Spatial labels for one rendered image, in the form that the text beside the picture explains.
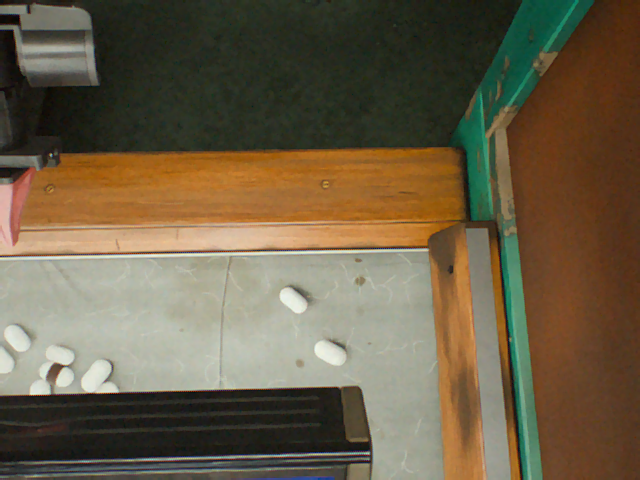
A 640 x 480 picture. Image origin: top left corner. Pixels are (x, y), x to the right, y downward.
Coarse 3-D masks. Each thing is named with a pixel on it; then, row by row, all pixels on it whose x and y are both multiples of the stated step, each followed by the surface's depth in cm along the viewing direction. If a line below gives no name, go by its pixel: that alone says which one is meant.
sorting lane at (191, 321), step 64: (64, 256) 79; (128, 256) 79; (192, 256) 80; (256, 256) 80; (320, 256) 80; (384, 256) 80; (0, 320) 77; (64, 320) 78; (128, 320) 78; (192, 320) 78; (256, 320) 78; (320, 320) 78; (384, 320) 78; (0, 384) 76; (128, 384) 76; (192, 384) 76; (256, 384) 76; (320, 384) 76; (384, 384) 77; (384, 448) 75
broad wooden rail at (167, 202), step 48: (48, 192) 79; (96, 192) 79; (144, 192) 79; (192, 192) 79; (240, 192) 79; (288, 192) 79; (336, 192) 80; (384, 192) 80; (432, 192) 80; (0, 240) 78; (48, 240) 78; (96, 240) 79; (144, 240) 79; (192, 240) 79; (240, 240) 79; (288, 240) 80; (336, 240) 80; (384, 240) 80
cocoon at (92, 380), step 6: (102, 360) 75; (96, 366) 74; (102, 366) 74; (108, 366) 75; (90, 372) 74; (96, 372) 74; (102, 372) 74; (108, 372) 75; (84, 378) 74; (90, 378) 74; (96, 378) 74; (102, 378) 75; (84, 384) 74; (90, 384) 74; (96, 384) 74; (90, 390) 74; (96, 390) 75
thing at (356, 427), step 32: (0, 416) 43; (32, 416) 43; (64, 416) 43; (96, 416) 42; (128, 416) 42; (160, 416) 42; (192, 416) 42; (224, 416) 42; (256, 416) 42; (288, 416) 42; (320, 416) 42; (352, 416) 42; (0, 448) 39; (32, 448) 39; (64, 448) 39; (96, 448) 39; (128, 448) 39; (160, 448) 39; (192, 448) 39; (224, 448) 39; (256, 448) 39; (288, 448) 39; (320, 448) 39; (352, 448) 39
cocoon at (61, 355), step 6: (48, 348) 75; (54, 348) 75; (60, 348) 75; (66, 348) 76; (48, 354) 75; (54, 354) 75; (60, 354) 75; (66, 354) 75; (72, 354) 75; (54, 360) 75; (60, 360) 75; (66, 360) 75; (72, 360) 75
